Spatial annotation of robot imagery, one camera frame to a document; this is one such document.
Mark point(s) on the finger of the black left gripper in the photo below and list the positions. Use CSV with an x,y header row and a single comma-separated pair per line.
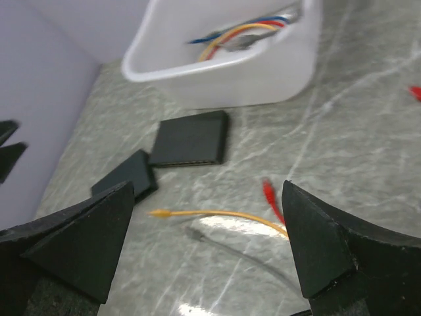
x,y
7,129
9,156

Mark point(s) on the black network switch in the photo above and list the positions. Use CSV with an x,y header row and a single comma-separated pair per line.
x,y
135,169
192,140

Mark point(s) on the white plastic bin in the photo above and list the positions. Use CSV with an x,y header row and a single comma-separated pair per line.
x,y
166,52

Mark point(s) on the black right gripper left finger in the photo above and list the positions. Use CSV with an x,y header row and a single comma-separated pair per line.
x,y
64,263

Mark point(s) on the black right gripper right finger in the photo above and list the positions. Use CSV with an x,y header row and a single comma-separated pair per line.
x,y
347,265

